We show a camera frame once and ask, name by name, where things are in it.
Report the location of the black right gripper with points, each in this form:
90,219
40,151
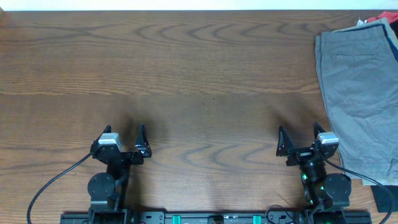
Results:
303,154

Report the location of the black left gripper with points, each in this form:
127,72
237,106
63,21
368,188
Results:
125,156

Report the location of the grey shorts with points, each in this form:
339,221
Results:
357,74

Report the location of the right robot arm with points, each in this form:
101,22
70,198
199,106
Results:
328,194

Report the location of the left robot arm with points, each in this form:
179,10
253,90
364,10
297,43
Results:
108,189

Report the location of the black folded garment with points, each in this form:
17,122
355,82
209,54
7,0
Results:
381,198

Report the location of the white garment tag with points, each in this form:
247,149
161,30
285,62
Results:
361,22

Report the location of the navy blue shorts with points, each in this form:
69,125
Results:
388,32

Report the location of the red garment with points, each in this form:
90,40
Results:
390,16

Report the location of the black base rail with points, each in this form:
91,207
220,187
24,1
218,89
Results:
269,217

